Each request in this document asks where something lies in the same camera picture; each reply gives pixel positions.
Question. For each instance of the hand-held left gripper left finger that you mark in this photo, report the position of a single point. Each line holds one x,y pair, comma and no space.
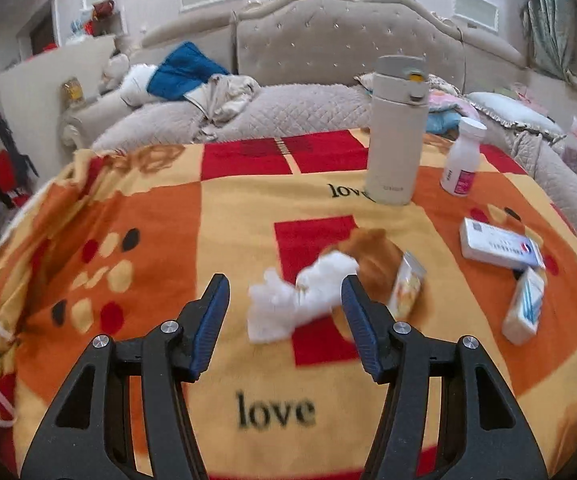
213,325

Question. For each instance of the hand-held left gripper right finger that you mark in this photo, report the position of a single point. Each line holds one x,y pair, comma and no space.
361,330

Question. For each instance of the white tissue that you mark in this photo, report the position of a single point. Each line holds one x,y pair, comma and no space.
278,310

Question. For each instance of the yellow snack wrapper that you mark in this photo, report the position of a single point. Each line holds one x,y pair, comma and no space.
407,285

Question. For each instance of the orange brown crumpled wrapper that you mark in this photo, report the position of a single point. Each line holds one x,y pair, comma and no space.
373,260

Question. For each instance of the red yellow printed blanket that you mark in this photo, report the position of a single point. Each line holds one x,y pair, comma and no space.
168,220

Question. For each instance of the white medicine box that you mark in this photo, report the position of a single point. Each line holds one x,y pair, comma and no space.
498,245

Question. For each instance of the small white blue packet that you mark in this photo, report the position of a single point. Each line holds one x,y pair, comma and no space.
524,307

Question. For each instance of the white pill bottle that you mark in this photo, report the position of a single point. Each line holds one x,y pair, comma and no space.
461,160

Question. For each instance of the white thermos bottle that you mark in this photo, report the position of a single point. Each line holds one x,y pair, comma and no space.
393,130

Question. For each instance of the cream crumpled garment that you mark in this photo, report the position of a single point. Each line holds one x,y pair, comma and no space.
223,97

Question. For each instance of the beige sofa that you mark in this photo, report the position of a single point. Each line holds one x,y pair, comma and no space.
103,115

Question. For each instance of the pink floral pillow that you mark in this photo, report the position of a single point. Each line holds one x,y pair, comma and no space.
451,107

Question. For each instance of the blue jacket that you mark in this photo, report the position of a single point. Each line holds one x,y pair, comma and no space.
183,72

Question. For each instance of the hanging red clothes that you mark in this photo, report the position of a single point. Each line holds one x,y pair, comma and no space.
3,170

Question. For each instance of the white frilled pillow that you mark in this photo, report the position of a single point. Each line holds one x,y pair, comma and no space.
513,110

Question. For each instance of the yellow jar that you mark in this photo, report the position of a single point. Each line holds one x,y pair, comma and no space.
73,91

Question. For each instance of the white cabinet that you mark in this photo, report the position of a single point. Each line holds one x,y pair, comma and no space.
33,100

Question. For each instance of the beige tufted headboard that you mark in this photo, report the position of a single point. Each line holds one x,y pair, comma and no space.
328,40

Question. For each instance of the patterned curtain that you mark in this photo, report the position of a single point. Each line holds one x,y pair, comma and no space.
548,20

